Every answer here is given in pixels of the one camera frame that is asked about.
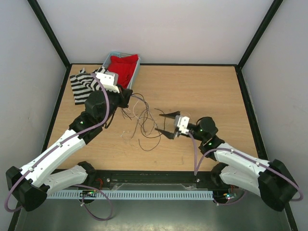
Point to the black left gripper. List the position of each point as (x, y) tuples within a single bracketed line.
[(123, 95)]

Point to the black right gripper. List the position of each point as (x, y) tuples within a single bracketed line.
[(171, 136)]

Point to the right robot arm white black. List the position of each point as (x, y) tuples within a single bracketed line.
[(271, 181)]

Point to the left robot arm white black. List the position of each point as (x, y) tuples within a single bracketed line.
[(34, 182)]

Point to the red cloth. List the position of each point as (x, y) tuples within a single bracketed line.
[(124, 67)]

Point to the light blue plastic basket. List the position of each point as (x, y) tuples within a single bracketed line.
[(120, 54)]

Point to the black white striped cloth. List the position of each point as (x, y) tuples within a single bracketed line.
[(83, 84)]

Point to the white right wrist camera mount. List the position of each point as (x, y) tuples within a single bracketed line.
[(181, 124)]

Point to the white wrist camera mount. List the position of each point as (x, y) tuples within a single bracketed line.
[(109, 81), (181, 124)]

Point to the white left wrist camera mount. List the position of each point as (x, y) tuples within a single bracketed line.
[(109, 81)]

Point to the black cage frame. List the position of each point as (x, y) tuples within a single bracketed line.
[(238, 68)]

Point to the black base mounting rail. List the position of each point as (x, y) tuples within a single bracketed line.
[(203, 179)]

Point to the light blue slotted cable duct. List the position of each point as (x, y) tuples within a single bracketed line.
[(133, 195)]

